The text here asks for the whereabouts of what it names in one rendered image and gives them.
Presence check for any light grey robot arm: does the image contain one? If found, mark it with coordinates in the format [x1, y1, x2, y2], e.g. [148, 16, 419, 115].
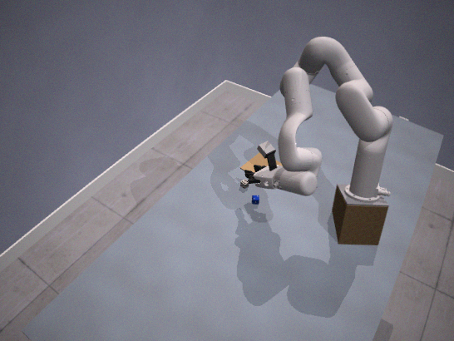
[273, 37, 392, 203]

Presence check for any tan flat mat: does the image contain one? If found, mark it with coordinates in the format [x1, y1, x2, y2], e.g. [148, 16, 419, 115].
[240, 153, 282, 172]

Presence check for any white die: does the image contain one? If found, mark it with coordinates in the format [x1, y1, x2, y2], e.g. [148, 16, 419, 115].
[240, 179, 249, 189]

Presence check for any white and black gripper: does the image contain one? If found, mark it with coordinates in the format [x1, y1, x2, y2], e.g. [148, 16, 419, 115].
[244, 165, 283, 189]

